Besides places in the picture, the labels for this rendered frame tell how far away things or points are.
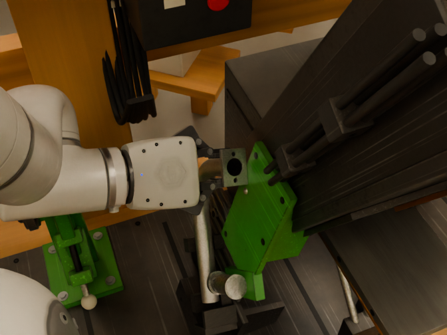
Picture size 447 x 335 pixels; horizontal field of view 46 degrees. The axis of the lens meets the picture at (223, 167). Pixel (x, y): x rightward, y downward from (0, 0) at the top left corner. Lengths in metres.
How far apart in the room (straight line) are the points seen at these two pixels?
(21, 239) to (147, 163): 0.54
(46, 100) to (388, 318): 0.53
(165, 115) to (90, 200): 2.01
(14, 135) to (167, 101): 2.37
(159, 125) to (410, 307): 2.00
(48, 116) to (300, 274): 0.64
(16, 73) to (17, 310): 0.79
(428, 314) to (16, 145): 0.59
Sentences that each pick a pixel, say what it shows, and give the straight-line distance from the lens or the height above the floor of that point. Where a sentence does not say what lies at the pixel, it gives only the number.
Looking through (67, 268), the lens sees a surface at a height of 0.99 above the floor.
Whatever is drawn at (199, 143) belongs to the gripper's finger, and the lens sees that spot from 0.76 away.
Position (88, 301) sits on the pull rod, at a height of 0.96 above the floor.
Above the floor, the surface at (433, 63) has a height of 1.60.
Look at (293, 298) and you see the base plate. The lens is 1.03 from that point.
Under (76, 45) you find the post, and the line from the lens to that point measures 0.89.
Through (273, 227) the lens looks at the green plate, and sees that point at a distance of 0.73.
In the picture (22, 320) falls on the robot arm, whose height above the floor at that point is 1.60.
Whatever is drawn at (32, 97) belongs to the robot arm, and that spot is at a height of 1.43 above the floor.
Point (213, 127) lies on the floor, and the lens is 2.61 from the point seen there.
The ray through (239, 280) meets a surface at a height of 1.09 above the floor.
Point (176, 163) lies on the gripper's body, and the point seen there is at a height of 1.27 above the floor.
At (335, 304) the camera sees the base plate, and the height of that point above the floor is 0.90.
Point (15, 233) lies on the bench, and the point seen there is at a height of 0.88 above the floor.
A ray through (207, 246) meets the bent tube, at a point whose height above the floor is 1.06.
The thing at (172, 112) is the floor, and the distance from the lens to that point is 2.70.
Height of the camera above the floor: 1.81
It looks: 48 degrees down
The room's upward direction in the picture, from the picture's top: straight up
